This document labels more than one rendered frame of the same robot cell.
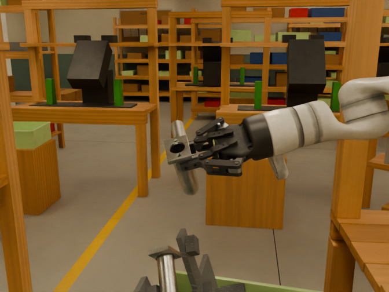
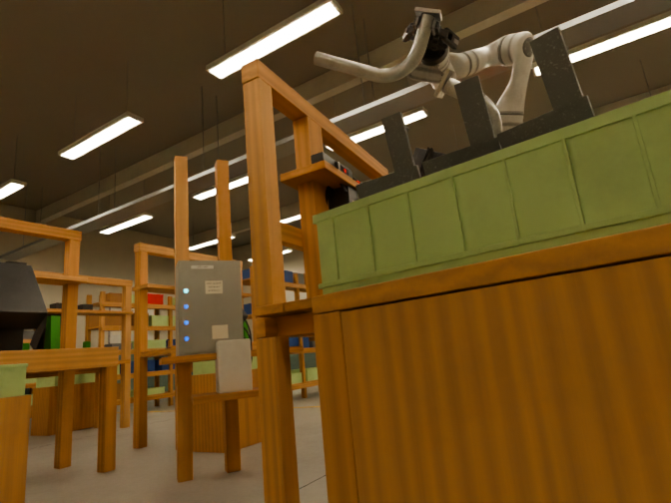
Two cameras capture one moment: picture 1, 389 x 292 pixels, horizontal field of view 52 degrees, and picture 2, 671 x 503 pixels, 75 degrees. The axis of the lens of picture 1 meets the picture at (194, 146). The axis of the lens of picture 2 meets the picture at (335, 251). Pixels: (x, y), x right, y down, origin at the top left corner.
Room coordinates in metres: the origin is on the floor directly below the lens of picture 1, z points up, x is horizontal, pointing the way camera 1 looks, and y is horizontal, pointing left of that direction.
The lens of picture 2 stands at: (0.56, 0.86, 0.67)
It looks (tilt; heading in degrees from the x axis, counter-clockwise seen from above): 13 degrees up; 293
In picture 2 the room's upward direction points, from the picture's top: 6 degrees counter-clockwise
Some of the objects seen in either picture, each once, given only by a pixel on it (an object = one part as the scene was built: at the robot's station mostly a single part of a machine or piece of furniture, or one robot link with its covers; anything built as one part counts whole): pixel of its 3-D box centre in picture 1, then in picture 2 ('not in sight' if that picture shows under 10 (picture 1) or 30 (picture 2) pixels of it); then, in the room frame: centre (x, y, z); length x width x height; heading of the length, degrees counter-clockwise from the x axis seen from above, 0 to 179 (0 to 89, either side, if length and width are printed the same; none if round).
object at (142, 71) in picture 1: (171, 59); not in sight; (10.90, 0.61, 1.11); 3.01 x 0.54 x 2.23; 82
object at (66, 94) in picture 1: (59, 100); not in sight; (9.51, 3.22, 0.22); 1.20 x 0.81 x 0.44; 175
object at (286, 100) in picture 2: not in sight; (333, 137); (1.40, -1.29, 1.89); 1.50 x 0.09 x 0.09; 85
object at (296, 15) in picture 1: (266, 65); not in sight; (8.21, -1.45, 1.12); 3.01 x 0.54 x 2.24; 82
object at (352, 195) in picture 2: not in sight; (346, 206); (1.32, -1.18, 1.42); 0.17 x 0.12 x 0.15; 85
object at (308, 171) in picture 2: not in sight; (345, 197); (1.36, -1.29, 1.52); 0.90 x 0.25 x 0.04; 85
